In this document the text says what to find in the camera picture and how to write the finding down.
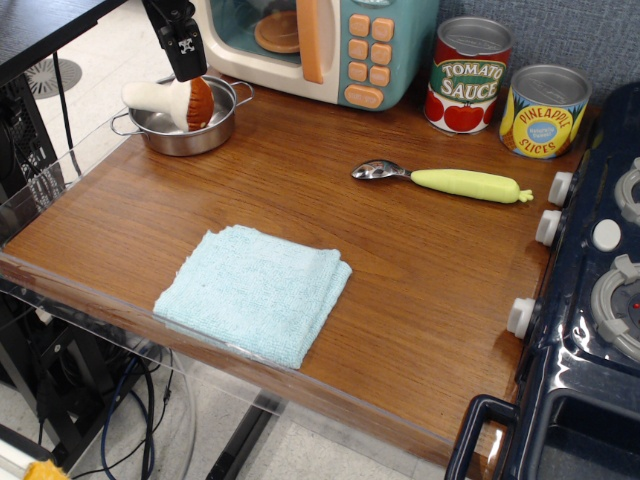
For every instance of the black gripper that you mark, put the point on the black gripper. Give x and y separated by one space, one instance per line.
179 36

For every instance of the light blue cloth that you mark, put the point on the light blue cloth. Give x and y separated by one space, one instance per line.
254 293

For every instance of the plush mushroom toy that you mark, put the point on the plush mushroom toy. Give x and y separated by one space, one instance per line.
190 104

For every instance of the small steel pot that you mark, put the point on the small steel pot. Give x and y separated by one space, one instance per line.
161 134

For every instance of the black desk left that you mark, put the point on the black desk left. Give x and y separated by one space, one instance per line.
32 30

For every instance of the toy microwave teal and cream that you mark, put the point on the toy microwave teal and cream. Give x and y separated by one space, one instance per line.
359 54

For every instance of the tomato sauce can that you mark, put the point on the tomato sauce can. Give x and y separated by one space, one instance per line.
469 65

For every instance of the pineapple slices can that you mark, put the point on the pineapple slices can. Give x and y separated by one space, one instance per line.
544 110

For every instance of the yellow object bottom left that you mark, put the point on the yellow object bottom left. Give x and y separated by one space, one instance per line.
44 470

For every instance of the dark blue toy stove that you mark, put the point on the dark blue toy stove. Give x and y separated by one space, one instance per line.
576 412

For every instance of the spoon with green carrot handle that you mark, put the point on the spoon with green carrot handle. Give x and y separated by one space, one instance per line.
466 183

